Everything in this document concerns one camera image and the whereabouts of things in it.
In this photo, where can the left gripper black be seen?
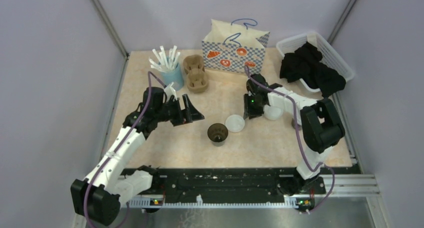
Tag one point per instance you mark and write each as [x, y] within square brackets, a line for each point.
[192, 114]

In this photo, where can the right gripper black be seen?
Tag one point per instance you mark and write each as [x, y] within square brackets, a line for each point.
[249, 113]

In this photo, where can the black coffee cup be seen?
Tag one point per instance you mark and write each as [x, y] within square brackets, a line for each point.
[217, 134]
[295, 125]

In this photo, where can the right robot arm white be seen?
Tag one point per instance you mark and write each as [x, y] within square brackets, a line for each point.
[317, 124]

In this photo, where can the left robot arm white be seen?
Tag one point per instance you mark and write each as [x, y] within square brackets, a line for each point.
[100, 194]

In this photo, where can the checkered paper takeout bag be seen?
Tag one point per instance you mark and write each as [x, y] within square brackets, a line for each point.
[232, 46]

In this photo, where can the stack of white lids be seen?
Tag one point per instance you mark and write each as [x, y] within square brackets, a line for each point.
[272, 113]

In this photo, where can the cardboard cup carrier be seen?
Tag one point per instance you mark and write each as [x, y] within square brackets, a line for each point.
[197, 80]

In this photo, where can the blue straw holder cup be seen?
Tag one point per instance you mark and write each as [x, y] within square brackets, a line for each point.
[175, 76]

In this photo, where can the black cloth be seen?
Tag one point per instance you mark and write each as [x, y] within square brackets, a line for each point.
[306, 63]

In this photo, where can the white wrapped straws bundle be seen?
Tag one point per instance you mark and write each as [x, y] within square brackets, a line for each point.
[166, 61]

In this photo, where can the white plastic basket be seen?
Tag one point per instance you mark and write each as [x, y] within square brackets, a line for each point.
[330, 56]

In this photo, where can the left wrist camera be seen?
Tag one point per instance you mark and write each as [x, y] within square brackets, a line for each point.
[170, 92]

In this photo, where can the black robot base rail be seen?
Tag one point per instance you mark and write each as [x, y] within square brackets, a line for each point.
[244, 186]

